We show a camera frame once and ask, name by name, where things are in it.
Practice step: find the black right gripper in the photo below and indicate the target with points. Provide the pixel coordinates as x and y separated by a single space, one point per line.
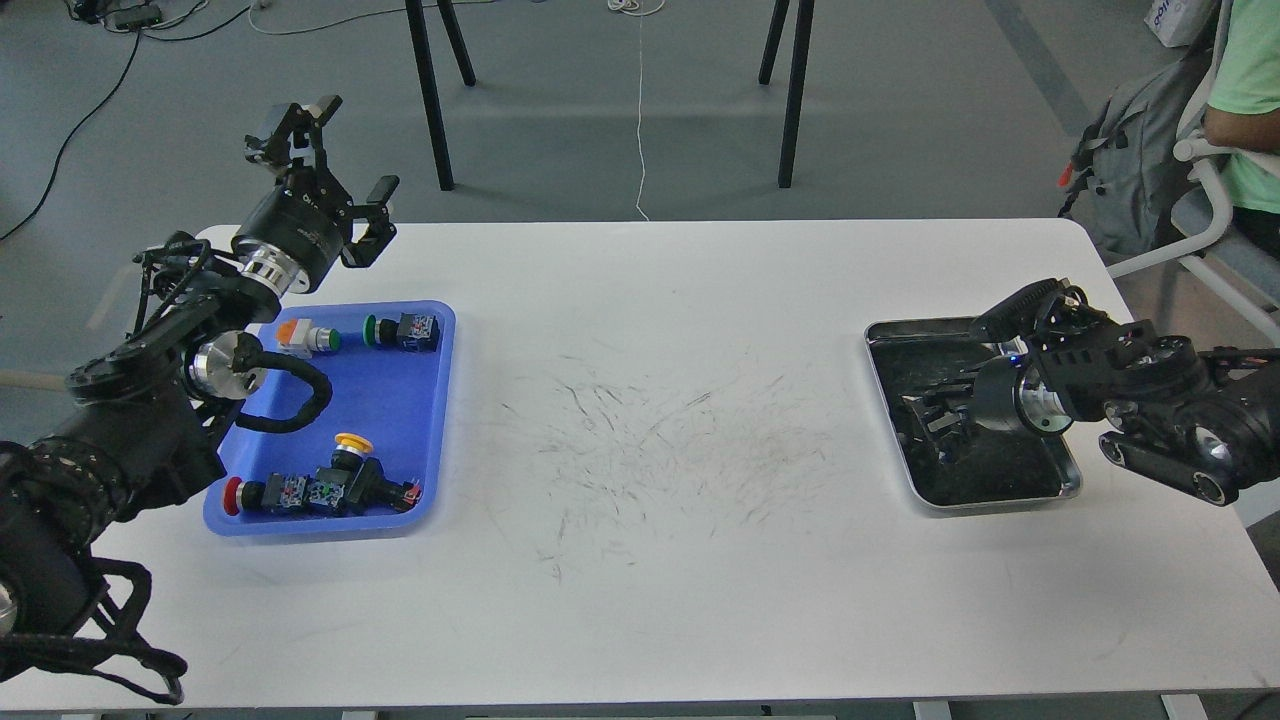
1007 395

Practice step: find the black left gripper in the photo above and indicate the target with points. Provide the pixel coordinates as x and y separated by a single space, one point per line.
287 242

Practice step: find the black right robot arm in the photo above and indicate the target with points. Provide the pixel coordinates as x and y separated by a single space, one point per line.
1203 423

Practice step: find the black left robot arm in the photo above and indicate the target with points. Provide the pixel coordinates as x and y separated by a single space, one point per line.
152 413

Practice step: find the silver metal tray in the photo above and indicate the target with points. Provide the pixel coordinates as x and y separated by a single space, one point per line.
925 370

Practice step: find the black left table leg pair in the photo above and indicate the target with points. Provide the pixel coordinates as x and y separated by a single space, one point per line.
423 59

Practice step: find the black table leg pair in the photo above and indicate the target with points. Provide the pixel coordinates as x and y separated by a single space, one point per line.
800 52
423 59

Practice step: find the blue plastic tray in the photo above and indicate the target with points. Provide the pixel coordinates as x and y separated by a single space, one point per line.
395 398

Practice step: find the grey backpack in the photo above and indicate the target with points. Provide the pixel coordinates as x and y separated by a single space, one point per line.
1122 179

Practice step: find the person in green shirt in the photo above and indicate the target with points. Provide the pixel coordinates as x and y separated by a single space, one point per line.
1243 113

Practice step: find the black right table leg pair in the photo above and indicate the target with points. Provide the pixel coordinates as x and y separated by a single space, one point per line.
800 52

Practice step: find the white box on floor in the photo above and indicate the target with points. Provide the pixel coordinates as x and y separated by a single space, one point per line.
1177 23

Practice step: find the orange white industrial switch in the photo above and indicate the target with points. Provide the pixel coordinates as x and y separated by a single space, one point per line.
302 337

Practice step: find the green push button switch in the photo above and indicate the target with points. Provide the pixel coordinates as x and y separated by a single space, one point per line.
410 332

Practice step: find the yellow push button switch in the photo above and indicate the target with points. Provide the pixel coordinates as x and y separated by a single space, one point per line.
349 455

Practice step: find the red push button switch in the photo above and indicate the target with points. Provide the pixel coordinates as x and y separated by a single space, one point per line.
325 495

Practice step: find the white chair frame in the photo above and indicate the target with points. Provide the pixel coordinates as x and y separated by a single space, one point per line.
1209 246

